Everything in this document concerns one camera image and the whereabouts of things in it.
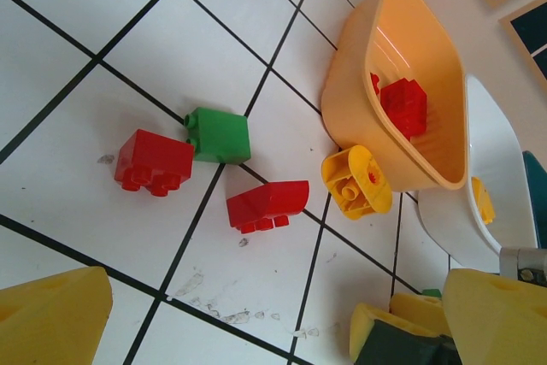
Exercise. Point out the orange plastic bin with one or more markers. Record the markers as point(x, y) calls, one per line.
point(346, 83)

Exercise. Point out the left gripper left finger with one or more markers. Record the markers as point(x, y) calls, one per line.
point(47, 322)

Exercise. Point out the yellow round lego piece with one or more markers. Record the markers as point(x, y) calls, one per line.
point(367, 177)

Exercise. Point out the teal plastic bin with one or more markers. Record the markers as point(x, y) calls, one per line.
point(538, 202)

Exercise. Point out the green lego brick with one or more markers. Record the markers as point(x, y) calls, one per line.
point(222, 138)
point(432, 293)

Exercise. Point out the white plastic bin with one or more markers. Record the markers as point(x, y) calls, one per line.
point(491, 134)

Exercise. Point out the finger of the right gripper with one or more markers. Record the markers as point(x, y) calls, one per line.
point(361, 331)
point(419, 311)

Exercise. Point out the red sloped lego brick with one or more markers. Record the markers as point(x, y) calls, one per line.
point(265, 204)

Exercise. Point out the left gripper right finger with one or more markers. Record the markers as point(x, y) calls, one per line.
point(500, 322)

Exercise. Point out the yellow lego brick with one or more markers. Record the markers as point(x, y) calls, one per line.
point(483, 202)

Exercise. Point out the long red lego brick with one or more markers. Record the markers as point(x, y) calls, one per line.
point(404, 108)

